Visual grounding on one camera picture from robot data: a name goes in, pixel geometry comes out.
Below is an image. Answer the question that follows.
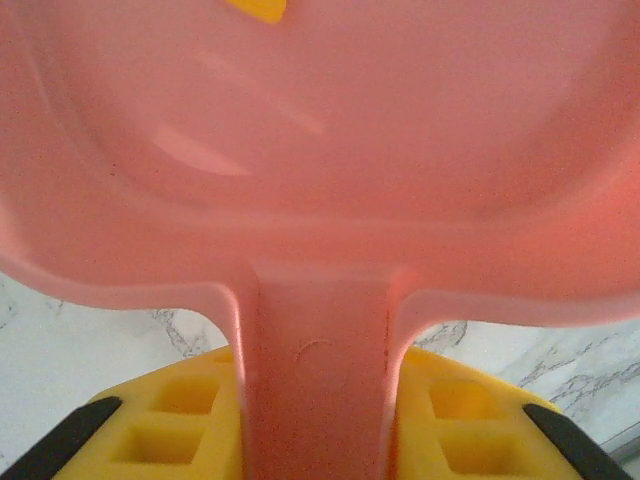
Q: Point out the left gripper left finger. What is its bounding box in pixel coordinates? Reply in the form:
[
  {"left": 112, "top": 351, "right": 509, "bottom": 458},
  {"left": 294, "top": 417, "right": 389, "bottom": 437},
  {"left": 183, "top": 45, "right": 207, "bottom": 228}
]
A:
[{"left": 0, "top": 347, "right": 246, "bottom": 480}]

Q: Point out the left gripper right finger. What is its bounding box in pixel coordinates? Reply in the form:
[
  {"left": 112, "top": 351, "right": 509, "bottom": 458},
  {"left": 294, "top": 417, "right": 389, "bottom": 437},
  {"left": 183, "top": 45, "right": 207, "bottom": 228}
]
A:
[{"left": 394, "top": 348, "right": 636, "bottom": 480}]

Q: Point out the pink plastic dustpan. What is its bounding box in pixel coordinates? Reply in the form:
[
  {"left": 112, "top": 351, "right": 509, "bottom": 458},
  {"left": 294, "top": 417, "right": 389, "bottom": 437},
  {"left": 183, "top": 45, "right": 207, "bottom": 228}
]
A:
[{"left": 0, "top": 0, "right": 640, "bottom": 480}]

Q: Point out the yellow paper scrap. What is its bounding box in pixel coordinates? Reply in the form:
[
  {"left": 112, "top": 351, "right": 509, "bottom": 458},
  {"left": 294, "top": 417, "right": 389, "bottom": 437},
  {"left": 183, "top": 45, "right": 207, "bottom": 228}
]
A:
[{"left": 222, "top": 0, "right": 290, "bottom": 25}]

